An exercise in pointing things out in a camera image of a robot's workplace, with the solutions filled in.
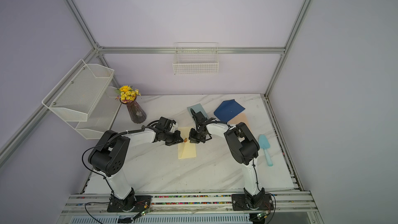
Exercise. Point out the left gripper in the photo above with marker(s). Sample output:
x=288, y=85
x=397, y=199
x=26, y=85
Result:
x=178, y=139

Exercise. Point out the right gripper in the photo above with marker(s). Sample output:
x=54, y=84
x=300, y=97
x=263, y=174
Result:
x=193, y=139

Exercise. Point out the cream envelope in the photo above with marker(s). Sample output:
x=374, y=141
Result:
x=186, y=149

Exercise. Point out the teal envelope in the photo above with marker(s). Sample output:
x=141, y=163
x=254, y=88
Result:
x=197, y=108

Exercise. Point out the peach paper sheet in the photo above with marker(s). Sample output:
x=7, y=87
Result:
x=240, y=118

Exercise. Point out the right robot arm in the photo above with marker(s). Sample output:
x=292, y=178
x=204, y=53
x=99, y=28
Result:
x=242, y=145

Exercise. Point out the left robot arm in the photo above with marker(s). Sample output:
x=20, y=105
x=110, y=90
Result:
x=108, y=156

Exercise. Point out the dark blue envelope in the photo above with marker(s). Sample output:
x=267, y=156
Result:
x=227, y=110

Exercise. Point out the dark glass vase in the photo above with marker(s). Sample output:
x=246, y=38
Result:
x=137, y=114

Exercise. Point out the yellow flower bouquet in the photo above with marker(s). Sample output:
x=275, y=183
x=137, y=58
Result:
x=127, y=94

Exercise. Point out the small light blue object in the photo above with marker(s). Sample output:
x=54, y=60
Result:
x=265, y=145

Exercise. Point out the white mesh two-tier shelf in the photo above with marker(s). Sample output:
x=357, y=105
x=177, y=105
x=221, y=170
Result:
x=85, y=100

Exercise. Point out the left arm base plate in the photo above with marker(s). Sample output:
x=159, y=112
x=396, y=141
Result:
x=130, y=204

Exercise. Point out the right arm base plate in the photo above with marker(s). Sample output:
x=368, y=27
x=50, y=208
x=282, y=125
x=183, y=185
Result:
x=262, y=201

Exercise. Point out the white wire wall basket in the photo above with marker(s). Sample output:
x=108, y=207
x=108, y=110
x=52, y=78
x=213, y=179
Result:
x=196, y=58

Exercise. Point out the aluminium front rail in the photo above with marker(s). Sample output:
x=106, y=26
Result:
x=278, y=207

